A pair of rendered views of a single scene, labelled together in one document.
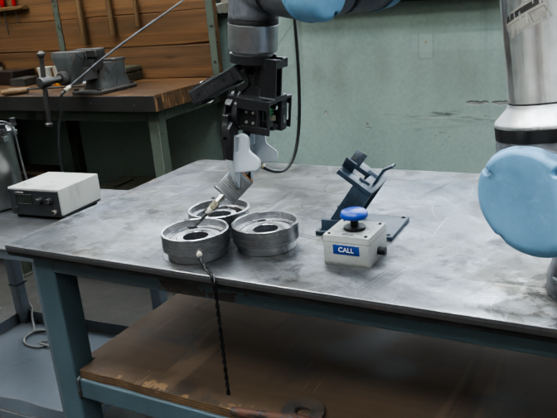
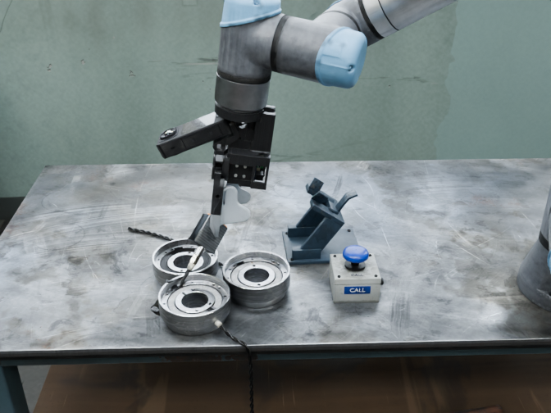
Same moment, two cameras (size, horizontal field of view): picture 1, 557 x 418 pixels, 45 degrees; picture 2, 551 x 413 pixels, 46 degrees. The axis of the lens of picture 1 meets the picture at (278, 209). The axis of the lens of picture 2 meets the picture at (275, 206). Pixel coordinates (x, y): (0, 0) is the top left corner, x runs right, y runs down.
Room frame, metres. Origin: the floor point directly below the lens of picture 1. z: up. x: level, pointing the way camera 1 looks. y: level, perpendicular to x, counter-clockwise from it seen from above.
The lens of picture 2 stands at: (0.27, 0.44, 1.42)
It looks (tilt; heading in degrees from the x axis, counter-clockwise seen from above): 29 degrees down; 328
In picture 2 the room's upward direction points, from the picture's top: straight up
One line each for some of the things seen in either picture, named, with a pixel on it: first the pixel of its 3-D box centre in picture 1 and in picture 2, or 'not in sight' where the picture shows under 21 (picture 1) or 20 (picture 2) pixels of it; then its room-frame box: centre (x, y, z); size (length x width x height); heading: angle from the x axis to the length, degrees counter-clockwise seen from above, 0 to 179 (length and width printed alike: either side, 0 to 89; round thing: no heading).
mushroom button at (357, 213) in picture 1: (354, 225); (355, 263); (0.91, -0.11, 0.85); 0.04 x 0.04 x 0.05
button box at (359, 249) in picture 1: (359, 242); (357, 276); (0.91, -0.11, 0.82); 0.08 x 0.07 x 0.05; 60
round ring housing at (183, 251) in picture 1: (196, 240); (195, 304); (0.98, 0.13, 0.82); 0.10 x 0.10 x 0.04
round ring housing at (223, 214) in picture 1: (220, 219); (185, 265); (1.08, 0.10, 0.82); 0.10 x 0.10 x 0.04
